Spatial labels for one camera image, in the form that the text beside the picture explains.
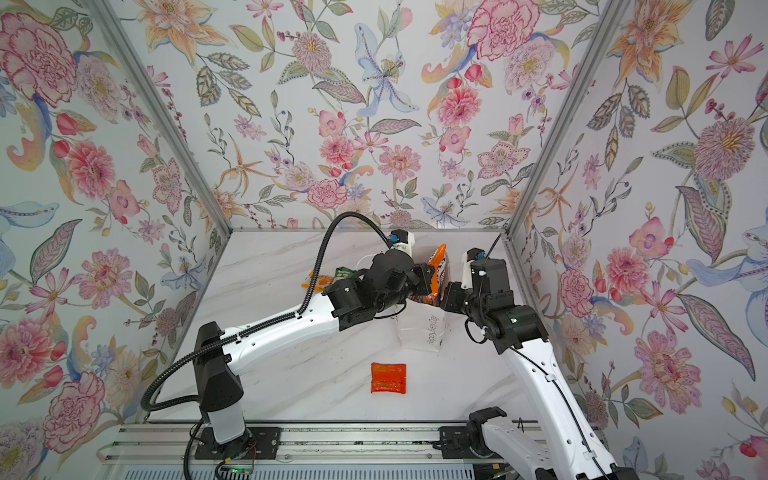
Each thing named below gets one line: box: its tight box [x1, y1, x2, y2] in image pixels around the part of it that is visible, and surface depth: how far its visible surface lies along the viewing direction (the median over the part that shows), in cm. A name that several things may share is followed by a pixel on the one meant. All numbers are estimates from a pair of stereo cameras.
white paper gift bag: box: [396, 255, 452, 352], surface depth 84 cm
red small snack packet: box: [371, 362, 407, 395], surface depth 86 cm
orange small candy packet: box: [301, 270, 334, 292], surface depth 106 cm
